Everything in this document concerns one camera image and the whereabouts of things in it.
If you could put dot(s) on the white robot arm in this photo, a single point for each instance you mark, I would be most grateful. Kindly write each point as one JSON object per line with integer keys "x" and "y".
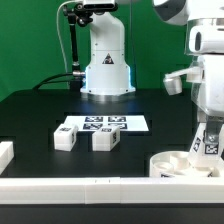
{"x": 108, "y": 74}

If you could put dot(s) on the white marker base plate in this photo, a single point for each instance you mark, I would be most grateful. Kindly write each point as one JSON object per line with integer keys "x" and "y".
{"x": 134, "y": 123}

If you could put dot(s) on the white U-shaped fence wall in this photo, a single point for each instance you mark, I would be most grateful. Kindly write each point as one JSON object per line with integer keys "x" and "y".
{"x": 105, "y": 190}

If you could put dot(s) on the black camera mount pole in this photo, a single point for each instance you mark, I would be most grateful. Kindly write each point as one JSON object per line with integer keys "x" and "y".
{"x": 76, "y": 16}

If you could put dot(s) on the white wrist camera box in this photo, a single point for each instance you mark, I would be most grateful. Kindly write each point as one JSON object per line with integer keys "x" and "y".
{"x": 205, "y": 40}

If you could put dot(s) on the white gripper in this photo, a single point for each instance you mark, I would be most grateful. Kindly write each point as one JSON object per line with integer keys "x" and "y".
{"x": 208, "y": 92}

